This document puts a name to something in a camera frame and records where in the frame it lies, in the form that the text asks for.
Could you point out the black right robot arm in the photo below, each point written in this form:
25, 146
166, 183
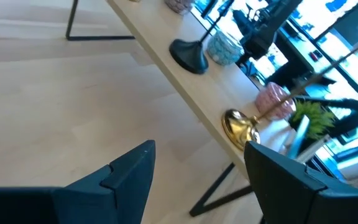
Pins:
259, 37

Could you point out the tall gold candlestick holder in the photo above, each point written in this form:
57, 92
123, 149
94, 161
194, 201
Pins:
238, 127

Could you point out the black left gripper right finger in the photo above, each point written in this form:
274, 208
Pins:
291, 199

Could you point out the pink round candle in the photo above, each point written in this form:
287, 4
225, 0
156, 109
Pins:
270, 98

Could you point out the black candlestick holder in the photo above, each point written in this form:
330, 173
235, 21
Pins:
188, 54

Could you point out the mauve round candle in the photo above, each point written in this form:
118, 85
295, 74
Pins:
179, 5

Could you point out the small green potted plant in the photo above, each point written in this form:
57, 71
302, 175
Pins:
314, 119

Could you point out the light blue round candle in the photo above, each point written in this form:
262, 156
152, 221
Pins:
224, 49

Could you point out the wooden riser shelf black legs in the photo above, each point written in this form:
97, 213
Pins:
204, 93

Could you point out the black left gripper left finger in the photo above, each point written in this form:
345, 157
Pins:
73, 207

